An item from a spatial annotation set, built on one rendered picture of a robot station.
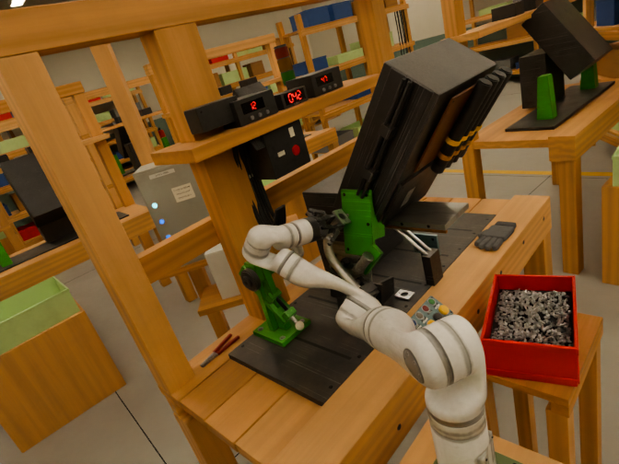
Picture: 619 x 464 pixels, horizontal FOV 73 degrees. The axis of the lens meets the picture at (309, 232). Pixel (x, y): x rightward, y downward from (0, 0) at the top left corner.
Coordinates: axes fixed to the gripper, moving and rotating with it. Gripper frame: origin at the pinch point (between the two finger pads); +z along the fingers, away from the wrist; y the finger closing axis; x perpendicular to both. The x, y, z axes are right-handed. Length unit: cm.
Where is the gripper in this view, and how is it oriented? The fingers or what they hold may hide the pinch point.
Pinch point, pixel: (336, 222)
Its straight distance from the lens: 132.4
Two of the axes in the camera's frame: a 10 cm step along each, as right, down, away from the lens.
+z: 7.1, -2.1, 6.7
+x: -4.4, 6.2, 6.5
